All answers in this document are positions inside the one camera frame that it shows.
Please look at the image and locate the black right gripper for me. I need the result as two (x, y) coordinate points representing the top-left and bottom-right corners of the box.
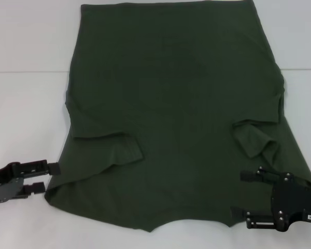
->
(229, 167), (311, 233)

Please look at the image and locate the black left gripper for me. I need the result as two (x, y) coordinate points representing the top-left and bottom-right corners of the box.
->
(0, 159), (61, 204)

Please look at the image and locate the dark green t-shirt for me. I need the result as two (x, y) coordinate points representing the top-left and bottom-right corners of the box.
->
(44, 0), (311, 233)

